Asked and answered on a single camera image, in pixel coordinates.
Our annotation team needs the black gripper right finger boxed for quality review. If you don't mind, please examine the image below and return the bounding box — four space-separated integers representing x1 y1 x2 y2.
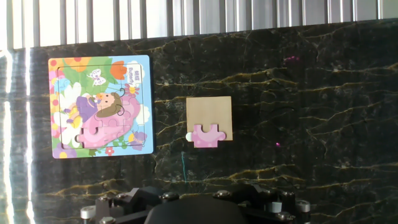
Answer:
213 184 312 224

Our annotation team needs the colourful butterfly puzzle board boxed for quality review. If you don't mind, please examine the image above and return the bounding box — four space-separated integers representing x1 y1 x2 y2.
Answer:
47 55 154 159

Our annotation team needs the pink jigsaw puzzle piece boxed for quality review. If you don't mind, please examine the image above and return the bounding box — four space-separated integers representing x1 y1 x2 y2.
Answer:
185 124 227 149

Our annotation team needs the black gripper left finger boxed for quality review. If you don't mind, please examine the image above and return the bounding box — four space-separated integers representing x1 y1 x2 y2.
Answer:
80 186 180 224

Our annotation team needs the plain wooden block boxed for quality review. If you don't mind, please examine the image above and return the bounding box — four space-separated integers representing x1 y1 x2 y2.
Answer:
185 95 234 141

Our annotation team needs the black marble pattern mat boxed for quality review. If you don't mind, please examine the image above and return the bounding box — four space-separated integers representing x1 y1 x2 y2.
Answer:
0 18 398 224

